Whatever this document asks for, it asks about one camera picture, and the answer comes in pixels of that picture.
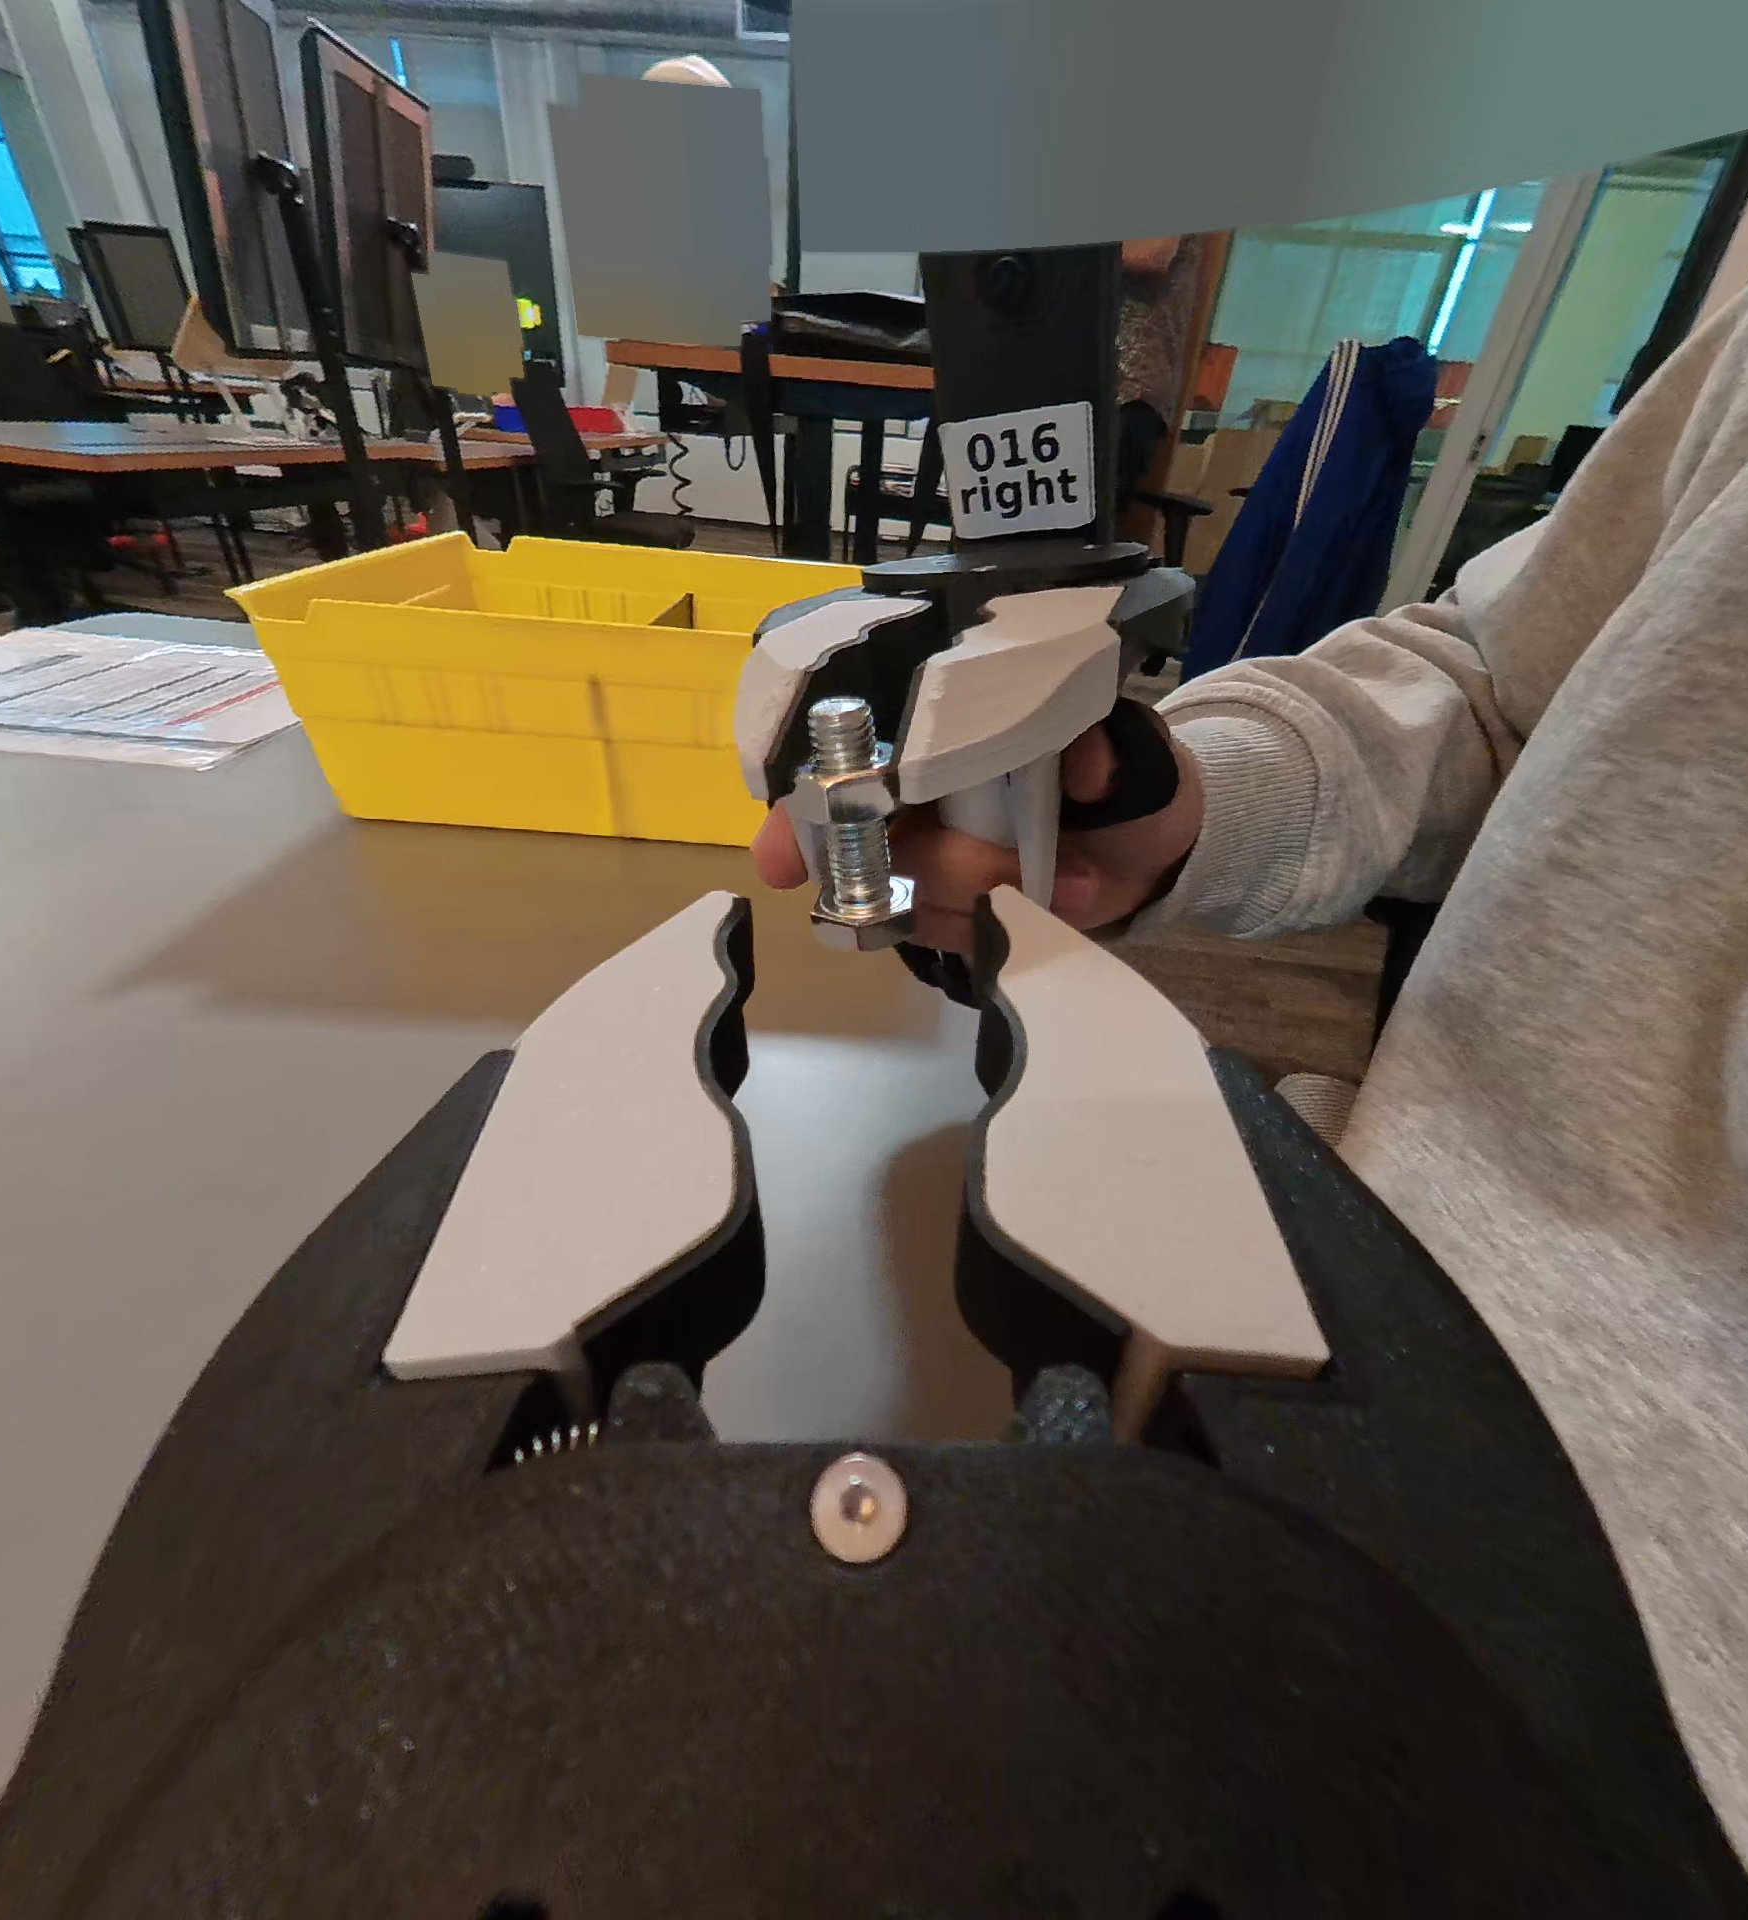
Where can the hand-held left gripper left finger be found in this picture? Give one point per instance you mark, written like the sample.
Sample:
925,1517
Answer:
587,1153

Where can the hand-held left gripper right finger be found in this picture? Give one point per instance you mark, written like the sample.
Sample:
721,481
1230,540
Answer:
1143,1200

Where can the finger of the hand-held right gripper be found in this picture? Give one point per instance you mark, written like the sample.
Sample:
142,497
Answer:
1008,690
777,674

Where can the metal hex nut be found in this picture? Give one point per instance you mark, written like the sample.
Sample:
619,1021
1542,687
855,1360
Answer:
838,793

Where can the metal bolt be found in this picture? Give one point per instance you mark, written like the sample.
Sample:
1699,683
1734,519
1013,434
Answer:
859,876

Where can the person's right forearm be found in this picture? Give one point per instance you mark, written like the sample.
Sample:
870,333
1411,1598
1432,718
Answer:
1340,750

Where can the grey desk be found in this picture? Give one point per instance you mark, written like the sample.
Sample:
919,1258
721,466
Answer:
214,1020

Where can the black desk monitor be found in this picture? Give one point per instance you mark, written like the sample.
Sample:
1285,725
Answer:
523,218

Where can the person's right hand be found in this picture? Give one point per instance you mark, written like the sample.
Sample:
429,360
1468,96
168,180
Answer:
1115,870

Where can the black office chair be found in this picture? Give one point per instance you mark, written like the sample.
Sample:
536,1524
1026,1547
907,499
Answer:
559,434
1173,509

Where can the wooden-top table black legs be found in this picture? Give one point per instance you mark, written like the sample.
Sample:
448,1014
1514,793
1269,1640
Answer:
693,358

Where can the blue jacket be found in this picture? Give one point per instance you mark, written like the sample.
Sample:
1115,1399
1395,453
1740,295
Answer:
1307,524

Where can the yellow plastic bin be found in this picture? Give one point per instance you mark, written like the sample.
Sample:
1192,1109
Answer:
439,705

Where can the person's grey hoodie torso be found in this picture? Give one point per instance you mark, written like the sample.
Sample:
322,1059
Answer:
1610,1200

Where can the large monitor on stand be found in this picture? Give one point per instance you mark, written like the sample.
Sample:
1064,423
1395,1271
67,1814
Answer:
362,194
228,164

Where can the laminated paper sheet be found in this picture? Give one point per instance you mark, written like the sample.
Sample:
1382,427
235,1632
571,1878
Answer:
79,690

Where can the long wooden-top table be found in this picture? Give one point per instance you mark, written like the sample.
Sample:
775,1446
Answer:
93,447

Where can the small black monitor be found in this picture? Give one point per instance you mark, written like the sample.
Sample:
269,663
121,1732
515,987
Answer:
133,284

